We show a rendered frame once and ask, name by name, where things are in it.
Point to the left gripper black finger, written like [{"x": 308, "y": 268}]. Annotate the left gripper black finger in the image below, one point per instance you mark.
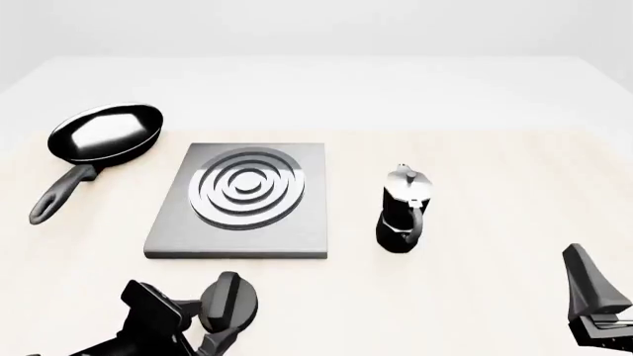
[
  {"x": 217, "y": 341},
  {"x": 188, "y": 305}
]

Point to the round black stove knob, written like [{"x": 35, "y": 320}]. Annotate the round black stove knob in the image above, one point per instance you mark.
[{"x": 230, "y": 300}]

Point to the black frying pan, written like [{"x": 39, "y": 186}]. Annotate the black frying pan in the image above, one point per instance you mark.
[{"x": 106, "y": 135}]

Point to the flat stove plate with rings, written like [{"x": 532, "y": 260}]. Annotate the flat stove plate with rings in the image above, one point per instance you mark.
[{"x": 173, "y": 230}]

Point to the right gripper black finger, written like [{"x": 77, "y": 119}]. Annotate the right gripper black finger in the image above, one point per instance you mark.
[{"x": 588, "y": 285}]

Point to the black and silver moka pot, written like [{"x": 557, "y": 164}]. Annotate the black and silver moka pot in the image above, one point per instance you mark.
[{"x": 398, "y": 219}]

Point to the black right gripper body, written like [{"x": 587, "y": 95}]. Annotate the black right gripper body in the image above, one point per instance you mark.
[{"x": 603, "y": 330}]

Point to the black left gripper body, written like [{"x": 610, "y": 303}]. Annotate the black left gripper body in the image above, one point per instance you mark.
[{"x": 148, "y": 308}]

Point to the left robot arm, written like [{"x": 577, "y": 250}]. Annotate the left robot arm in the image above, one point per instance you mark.
[{"x": 109, "y": 348}]

